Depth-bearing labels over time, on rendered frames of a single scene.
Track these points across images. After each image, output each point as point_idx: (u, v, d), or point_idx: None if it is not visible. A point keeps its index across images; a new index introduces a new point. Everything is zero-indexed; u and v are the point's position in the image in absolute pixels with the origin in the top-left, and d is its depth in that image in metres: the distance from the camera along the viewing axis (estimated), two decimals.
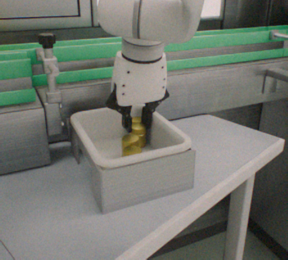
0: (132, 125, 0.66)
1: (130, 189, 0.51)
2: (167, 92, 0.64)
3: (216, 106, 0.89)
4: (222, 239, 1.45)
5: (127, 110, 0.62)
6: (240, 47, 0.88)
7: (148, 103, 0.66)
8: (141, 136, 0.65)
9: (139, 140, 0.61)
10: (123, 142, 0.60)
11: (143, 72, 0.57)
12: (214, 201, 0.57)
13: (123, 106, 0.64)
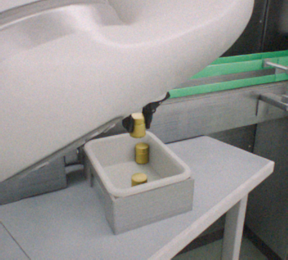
0: None
1: (138, 214, 0.60)
2: (168, 92, 0.65)
3: (214, 128, 0.98)
4: (220, 246, 1.54)
5: None
6: (235, 75, 0.97)
7: (148, 103, 0.66)
8: None
9: (145, 117, 0.66)
10: None
11: None
12: (210, 221, 0.66)
13: None
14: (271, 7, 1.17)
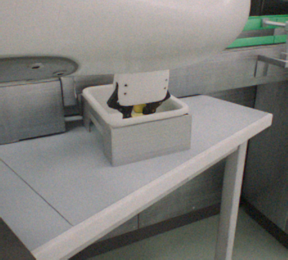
0: None
1: (136, 146, 0.60)
2: (168, 92, 0.64)
3: (213, 87, 0.98)
4: None
5: (128, 110, 0.62)
6: None
7: (148, 103, 0.66)
8: None
9: None
10: None
11: (145, 72, 0.57)
12: (208, 160, 0.66)
13: (125, 105, 0.64)
14: None
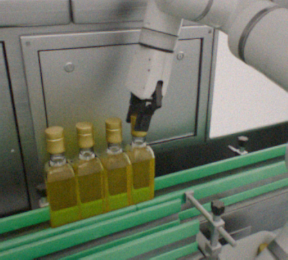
0: (83, 126, 0.61)
1: None
2: None
3: None
4: None
5: None
6: None
7: (134, 99, 0.68)
8: (93, 130, 0.63)
9: (114, 119, 0.66)
10: (117, 125, 0.63)
11: None
12: None
13: (144, 107, 0.63)
14: None
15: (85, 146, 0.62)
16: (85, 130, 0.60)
